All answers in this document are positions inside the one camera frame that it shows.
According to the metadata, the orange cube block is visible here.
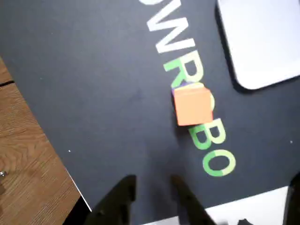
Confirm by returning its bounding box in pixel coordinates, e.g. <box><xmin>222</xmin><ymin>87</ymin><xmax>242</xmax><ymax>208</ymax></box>
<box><xmin>173</xmin><ymin>84</ymin><xmax>214</xmax><ymax>127</ymax></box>

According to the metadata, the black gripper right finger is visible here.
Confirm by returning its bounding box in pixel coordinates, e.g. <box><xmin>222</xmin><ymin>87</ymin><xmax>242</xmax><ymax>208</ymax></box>
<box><xmin>170</xmin><ymin>175</ymin><xmax>220</xmax><ymax>225</ymax></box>

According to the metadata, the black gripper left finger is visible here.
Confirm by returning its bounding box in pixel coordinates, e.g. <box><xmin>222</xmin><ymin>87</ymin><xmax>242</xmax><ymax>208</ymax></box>
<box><xmin>84</xmin><ymin>174</ymin><xmax>137</xmax><ymax>225</ymax></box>

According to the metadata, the purple cube block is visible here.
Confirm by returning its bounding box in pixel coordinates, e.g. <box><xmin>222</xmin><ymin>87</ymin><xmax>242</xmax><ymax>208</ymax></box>
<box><xmin>171</xmin><ymin>81</ymin><xmax>191</xmax><ymax>94</ymax></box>

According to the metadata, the white rectangular tray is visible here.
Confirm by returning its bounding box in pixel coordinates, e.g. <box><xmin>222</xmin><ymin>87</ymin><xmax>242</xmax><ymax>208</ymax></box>
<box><xmin>215</xmin><ymin>0</ymin><xmax>300</xmax><ymax>91</ymax></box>

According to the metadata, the black WOWROBO printed mat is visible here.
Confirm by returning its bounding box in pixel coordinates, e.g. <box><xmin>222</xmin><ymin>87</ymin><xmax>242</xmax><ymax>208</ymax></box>
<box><xmin>0</xmin><ymin>0</ymin><xmax>300</xmax><ymax>225</ymax></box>

